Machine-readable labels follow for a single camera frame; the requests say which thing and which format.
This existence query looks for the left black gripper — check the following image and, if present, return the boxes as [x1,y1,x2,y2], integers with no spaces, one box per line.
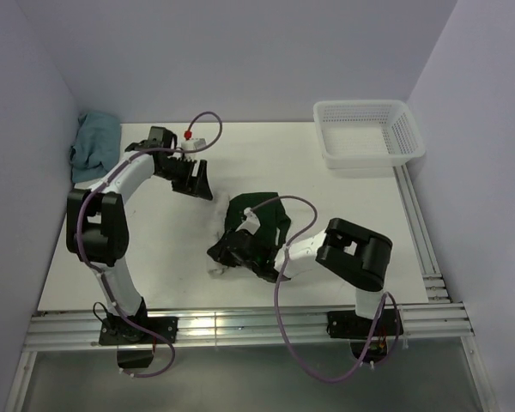
[157,157,213,200]

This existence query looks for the white green raglan t-shirt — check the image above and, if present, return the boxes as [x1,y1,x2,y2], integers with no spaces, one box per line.
[205,191,294,280]

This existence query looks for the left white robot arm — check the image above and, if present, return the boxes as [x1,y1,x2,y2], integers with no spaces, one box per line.
[66,126,213,342]

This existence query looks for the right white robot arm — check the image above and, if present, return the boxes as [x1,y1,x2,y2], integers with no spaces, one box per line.
[207,213,392,335]

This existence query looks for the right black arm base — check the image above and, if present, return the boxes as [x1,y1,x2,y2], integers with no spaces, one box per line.
[326,308,404,365]

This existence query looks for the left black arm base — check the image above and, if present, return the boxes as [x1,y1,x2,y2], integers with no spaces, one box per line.
[99,306,179,372]

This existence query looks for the crumpled light blue t-shirt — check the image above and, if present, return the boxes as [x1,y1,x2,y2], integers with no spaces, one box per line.
[69,111,121,184]

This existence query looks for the white plastic perforated basket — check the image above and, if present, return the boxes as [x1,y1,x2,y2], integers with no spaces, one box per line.
[313,100,426,170]

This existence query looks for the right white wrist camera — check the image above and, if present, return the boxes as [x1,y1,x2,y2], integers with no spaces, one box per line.
[236,208,261,235]

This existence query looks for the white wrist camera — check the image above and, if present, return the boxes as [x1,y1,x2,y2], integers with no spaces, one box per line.
[236,208,261,235]
[181,130,207,154]

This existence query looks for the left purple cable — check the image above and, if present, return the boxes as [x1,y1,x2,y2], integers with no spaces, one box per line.
[75,112,223,380]

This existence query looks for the purple cable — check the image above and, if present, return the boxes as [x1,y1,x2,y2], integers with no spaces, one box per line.
[244,195,402,384]
[75,112,223,380]

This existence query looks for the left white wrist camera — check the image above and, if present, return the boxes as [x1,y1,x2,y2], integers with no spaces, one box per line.
[181,130,207,154]

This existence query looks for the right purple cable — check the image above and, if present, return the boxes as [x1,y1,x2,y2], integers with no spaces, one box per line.
[244,195,402,384]

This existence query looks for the aluminium rail frame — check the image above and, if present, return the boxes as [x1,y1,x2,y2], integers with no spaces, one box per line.
[5,167,499,411]

